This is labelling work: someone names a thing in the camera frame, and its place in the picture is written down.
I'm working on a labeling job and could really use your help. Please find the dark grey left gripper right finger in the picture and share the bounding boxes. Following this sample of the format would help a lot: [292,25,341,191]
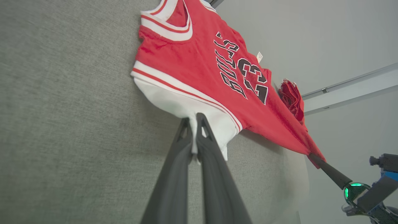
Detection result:
[196,113,252,224]

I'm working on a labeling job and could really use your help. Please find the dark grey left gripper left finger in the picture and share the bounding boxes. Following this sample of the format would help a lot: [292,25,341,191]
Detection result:
[140,117,193,224]

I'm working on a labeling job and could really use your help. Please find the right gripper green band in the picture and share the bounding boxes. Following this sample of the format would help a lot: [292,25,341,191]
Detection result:
[308,153,373,216]

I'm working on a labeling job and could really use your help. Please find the red shorts with white stripe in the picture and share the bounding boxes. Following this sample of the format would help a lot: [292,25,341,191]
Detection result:
[278,79,308,131]

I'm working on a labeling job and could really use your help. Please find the red Bulls 23 jersey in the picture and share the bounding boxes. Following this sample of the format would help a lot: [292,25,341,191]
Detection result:
[131,0,327,170]

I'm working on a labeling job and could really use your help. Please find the grey aluminium frame rail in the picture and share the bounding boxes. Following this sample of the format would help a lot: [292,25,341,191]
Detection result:
[304,86,398,116]
[302,64,398,100]

